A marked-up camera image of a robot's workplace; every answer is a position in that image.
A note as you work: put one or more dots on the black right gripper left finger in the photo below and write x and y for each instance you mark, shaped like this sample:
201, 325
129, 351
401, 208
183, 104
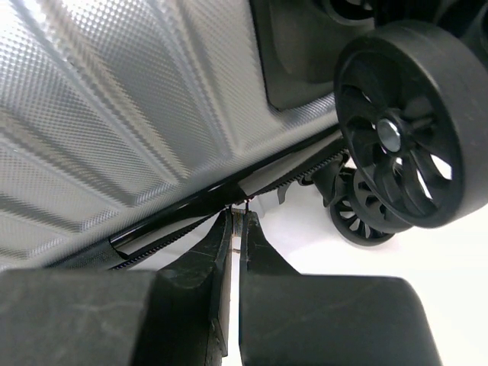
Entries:
178, 315

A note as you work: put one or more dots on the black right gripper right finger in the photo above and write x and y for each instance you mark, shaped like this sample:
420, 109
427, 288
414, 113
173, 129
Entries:
289, 318

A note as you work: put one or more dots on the grey suitcase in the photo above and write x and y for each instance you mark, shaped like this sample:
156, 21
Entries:
126, 124

